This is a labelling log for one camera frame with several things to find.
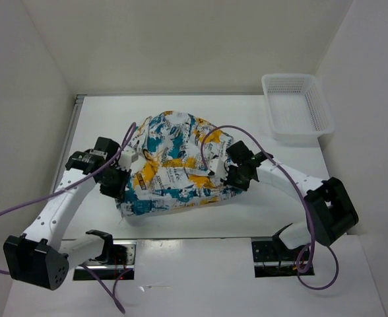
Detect white plastic mesh basket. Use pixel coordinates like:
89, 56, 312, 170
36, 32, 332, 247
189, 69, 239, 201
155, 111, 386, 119
261, 73, 335, 143

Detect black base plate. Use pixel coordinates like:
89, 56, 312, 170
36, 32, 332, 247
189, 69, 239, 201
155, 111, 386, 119
84, 240, 137, 281
251, 237, 302, 278

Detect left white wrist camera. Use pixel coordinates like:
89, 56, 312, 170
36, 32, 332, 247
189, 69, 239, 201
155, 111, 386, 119
118, 148, 139, 170

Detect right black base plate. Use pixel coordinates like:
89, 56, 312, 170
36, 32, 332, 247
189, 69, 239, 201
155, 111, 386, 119
251, 237, 302, 278

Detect aluminium table edge rail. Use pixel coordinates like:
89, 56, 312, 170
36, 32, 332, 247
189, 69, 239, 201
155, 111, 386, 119
48, 94, 86, 199

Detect colourful printed shorts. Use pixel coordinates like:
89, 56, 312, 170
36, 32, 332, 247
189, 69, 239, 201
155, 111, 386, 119
115, 111, 242, 217

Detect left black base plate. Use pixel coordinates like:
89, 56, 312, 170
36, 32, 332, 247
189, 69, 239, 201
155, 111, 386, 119
84, 240, 137, 281

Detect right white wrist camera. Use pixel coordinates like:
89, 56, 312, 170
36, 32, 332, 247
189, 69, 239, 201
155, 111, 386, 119
208, 158, 228, 180

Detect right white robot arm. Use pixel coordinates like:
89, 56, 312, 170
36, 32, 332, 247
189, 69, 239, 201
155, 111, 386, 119
224, 141, 359, 260

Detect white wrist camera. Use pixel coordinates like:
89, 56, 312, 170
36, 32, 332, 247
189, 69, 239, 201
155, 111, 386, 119
208, 158, 228, 180
118, 148, 139, 170

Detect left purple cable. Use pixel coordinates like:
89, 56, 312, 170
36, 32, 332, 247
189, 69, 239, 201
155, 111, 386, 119
0, 122, 138, 314

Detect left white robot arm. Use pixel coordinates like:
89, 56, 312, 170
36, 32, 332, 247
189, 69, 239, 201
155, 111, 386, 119
3, 137, 138, 291

